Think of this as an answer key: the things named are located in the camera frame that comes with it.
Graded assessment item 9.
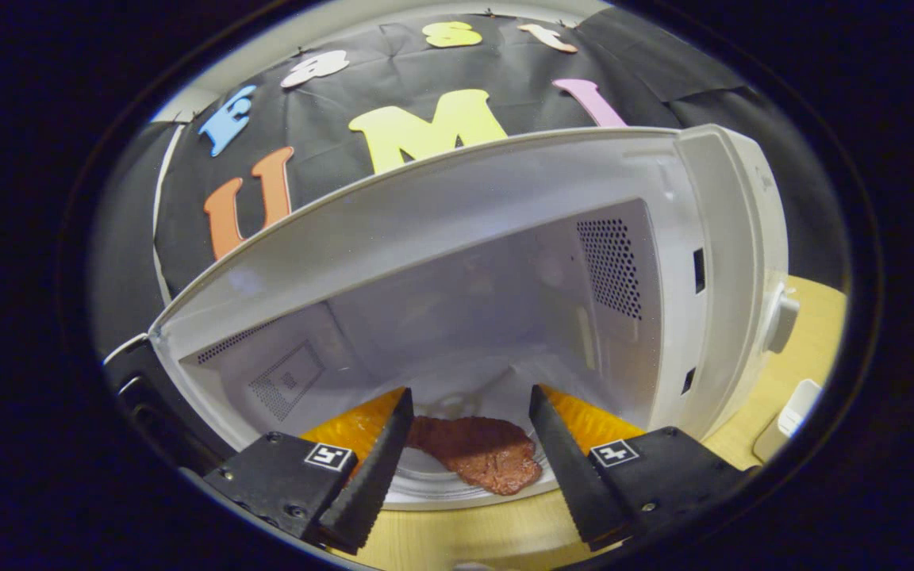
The glass turntable plate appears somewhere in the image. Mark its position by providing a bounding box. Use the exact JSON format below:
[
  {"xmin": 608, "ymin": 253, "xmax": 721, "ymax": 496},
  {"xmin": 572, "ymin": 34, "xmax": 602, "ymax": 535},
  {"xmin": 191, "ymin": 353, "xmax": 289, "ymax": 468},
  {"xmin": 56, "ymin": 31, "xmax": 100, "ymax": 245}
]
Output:
[{"xmin": 382, "ymin": 373, "xmax": 565, "ymax": 510}]

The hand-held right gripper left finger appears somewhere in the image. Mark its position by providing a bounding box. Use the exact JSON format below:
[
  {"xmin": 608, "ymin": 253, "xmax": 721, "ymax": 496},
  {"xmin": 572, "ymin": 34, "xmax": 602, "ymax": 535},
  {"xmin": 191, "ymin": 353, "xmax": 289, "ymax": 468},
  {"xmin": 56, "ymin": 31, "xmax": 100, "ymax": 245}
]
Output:
[{"xmin": 203, "ymin": 387, "xmax": 416, "ymax": 556}]

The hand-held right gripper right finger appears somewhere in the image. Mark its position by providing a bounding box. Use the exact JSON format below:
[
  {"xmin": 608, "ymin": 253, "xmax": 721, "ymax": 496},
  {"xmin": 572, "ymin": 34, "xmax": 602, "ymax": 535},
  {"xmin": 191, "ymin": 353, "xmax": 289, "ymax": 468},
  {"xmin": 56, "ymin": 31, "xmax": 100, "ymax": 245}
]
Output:
[{"xmin": 528, "ymin": 385, "xmax": 751, "ymax": 552}]

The brown meat piece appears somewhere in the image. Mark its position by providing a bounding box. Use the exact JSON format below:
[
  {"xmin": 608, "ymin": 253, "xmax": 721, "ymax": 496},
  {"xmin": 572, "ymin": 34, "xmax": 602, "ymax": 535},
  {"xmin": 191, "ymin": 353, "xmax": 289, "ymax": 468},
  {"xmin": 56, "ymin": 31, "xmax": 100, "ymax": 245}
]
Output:
[{"xmin": 405, "ymin": 416, "xmax": 543, "ymax": 496}]

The white microwave oven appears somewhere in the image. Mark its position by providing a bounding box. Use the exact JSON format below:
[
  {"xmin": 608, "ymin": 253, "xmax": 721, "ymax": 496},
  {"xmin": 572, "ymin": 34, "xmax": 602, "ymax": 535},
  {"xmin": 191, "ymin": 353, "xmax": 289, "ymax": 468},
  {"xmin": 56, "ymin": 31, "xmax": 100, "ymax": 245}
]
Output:
[{"xmin": 104, "ymin": 123, "xmax": 803, "ymax": 510}]

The white rectangular tray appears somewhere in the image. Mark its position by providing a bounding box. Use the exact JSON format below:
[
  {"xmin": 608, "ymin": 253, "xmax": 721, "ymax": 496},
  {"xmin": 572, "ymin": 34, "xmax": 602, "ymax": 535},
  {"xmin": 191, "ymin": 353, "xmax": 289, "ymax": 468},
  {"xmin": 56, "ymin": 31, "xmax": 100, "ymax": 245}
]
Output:
[{"xmin": 752, "ymin": 378, "xmax": 824, "ymax": 465}]

